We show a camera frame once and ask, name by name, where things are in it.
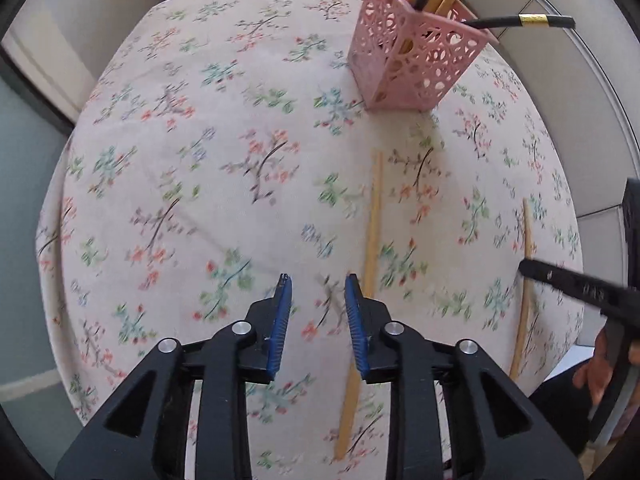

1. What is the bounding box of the white kitchen cabinet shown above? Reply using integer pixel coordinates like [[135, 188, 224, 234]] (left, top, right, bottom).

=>
[[470, 0, 640, 221]]

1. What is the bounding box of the pink perforated utensil basket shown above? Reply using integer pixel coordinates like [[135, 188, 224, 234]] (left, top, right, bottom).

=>
[[347, 0, 493, 112]]

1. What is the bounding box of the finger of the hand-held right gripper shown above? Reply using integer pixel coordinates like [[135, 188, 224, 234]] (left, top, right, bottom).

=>
[[518, 258, 640, 336]]

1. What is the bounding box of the person's right hand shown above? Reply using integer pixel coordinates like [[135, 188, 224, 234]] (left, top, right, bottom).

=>
[[572, 330, 609, 407]]

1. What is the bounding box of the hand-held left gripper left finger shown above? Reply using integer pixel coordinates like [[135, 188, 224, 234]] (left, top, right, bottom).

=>
[[55, 273, 293, 480]]

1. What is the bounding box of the dark cloth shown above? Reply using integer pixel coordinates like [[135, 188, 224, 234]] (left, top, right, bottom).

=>
[[529, 374, 593, 457]]

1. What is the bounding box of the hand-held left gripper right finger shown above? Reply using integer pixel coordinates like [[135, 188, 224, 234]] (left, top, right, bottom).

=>
[[345, 274, 585, 480]]

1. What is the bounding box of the floral tablecloth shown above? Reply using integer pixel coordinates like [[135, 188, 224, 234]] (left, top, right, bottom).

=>
[[35, 0, 586, 480]]

